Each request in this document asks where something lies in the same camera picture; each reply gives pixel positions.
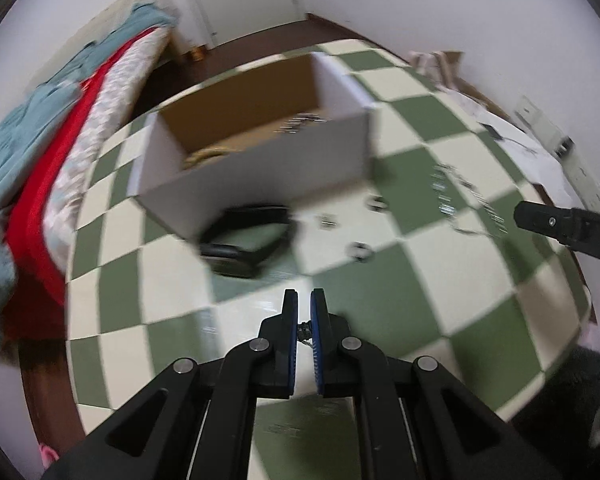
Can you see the patterned mattress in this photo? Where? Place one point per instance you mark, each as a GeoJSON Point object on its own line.
{"type": "Point", "coordinates": [105, 115]}

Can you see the brown cardboard box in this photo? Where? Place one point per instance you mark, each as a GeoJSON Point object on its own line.
{"type": "Point", "coordinates": [445, 67]}

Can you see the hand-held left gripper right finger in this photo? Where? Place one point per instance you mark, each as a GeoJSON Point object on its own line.
{"type": "Point", "coordinates": [318, 340]}

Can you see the small black device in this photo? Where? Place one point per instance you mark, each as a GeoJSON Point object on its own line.
{"type": "Point", "coordinates": [492, 131]}

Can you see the small silver jewelry piece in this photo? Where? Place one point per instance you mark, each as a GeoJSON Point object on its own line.
{"type": "Point", "coordinates": [305, 334]}

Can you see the black plug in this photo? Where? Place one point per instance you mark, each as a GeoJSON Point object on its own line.
{"type": "Point", "coordinates": [563, 146]}

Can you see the red blanket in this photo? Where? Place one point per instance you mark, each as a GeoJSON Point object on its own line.
{"type": "Point", "coordinates": [40, 200]}

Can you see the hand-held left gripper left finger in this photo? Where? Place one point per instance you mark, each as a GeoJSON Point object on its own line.
{"type": "Point", "coordinates": [290, 340]}

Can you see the white cardboard box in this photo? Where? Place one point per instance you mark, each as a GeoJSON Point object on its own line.
{"type": "Point", "coordinates": [260, 180]}

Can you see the green checkered tablecloth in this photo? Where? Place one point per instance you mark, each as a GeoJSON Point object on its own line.
{"type": "Point", "coordinates": [420, 310]}

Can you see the white wall socket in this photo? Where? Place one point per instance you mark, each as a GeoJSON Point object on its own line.
{"type": "Point", "coordinates": [537, 119]}

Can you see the white paper sheet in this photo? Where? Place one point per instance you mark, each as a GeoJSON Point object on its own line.
{"type": "Point", "coordinates": [510, 135]}

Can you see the black wristband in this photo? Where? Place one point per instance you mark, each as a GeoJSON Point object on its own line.
{"type": "Point", "coordinates": [215, 252]}

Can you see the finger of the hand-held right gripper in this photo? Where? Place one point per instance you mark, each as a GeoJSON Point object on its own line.
{"type": "Point", "coordinates": [540, 219]}

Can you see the pink slipper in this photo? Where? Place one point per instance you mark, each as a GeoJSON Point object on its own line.
{"type": "Point", "coordinates": [48, 455]}

